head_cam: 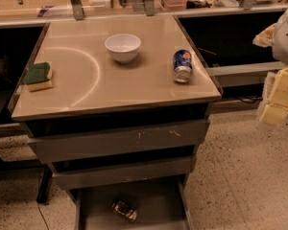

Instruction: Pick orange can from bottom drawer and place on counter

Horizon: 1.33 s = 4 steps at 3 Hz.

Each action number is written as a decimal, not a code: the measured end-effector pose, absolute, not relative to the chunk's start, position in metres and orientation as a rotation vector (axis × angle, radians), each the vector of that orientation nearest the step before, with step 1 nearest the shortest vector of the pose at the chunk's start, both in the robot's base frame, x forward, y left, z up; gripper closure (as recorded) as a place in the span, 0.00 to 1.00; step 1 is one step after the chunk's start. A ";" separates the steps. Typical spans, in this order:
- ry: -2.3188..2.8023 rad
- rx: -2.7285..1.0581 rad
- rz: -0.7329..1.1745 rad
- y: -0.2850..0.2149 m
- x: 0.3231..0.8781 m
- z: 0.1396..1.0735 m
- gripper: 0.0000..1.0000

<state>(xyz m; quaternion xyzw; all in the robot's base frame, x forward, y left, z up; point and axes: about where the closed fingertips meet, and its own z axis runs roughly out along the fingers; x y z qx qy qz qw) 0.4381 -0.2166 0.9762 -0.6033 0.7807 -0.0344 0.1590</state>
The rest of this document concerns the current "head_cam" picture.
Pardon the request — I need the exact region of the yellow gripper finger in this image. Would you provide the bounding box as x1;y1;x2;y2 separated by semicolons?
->
259;67;288;126
252;23;276;47

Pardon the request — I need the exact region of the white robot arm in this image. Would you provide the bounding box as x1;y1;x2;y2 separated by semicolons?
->
252;10;288;129

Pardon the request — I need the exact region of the blue soda can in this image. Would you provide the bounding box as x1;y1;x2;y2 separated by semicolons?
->
173;50;193;83

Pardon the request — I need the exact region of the top grey drawer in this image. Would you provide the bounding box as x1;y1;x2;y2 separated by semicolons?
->
28;119;209;163

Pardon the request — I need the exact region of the grey drawer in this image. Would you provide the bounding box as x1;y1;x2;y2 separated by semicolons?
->
53;156;195;190
28;119;209;163

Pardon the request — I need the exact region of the open bottom drawer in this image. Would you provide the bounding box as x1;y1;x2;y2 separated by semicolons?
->
75;176;194;230

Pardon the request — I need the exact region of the grey drawer cabinet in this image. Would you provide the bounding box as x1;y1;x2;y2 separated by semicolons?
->
7;14;224;230

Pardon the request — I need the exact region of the middle grey drawer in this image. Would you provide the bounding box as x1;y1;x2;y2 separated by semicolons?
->
53;156;195;190

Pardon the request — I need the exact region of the grey side shelf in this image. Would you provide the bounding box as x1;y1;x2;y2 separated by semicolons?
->
206;61;284;87

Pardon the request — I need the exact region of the white bowl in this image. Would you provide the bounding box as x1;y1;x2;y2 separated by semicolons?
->
105;34;141;63

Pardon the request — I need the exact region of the green yellow sponge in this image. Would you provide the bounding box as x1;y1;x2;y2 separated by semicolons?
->
24;62;53;92

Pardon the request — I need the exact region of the black table leg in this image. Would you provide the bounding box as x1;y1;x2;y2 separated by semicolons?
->
36;167;52;204

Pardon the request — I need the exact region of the black floor cable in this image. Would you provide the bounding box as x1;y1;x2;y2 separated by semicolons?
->
36;168;51;230

